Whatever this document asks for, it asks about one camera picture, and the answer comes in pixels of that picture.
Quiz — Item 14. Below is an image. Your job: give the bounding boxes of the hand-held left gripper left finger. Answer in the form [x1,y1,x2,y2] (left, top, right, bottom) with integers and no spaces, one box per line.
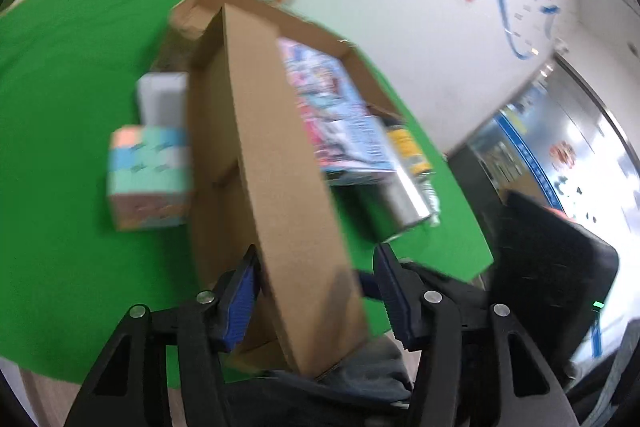
[64,246,263,427]

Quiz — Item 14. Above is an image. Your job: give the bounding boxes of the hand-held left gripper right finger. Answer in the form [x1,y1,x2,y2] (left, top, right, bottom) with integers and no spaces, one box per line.
[372,244,581,427]

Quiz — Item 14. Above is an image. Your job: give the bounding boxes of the silver metal can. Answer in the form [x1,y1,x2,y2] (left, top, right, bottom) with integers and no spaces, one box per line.
[350,177,433,242]

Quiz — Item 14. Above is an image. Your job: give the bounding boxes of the brown cardboard box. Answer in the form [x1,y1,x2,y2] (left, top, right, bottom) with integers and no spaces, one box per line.
[169,0,408,380]

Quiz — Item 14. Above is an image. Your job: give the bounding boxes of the yellow label clear jar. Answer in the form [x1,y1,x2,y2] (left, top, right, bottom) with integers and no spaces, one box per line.
[382,117,442,228]

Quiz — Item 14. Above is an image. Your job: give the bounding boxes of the person's grey trousers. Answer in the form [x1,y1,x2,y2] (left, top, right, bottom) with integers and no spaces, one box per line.
[220,337,416,427]

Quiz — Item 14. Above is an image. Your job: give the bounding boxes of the pastel colour block box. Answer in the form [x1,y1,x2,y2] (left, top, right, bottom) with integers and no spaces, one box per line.
[106,124,193,233]

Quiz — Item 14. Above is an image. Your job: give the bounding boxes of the black chair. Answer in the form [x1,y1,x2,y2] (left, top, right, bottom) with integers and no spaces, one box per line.
[492,189,621,388]

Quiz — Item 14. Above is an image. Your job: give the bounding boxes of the colourful printed packet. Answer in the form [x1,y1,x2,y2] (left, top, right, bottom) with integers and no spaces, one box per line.
[277,38,396,185]

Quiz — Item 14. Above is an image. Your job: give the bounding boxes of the small white box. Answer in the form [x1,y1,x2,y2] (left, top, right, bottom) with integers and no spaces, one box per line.
[136,72,190,130]

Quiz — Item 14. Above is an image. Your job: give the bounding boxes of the glass wall notice board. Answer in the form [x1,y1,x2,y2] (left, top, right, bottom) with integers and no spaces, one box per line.
[447,57,640,228]

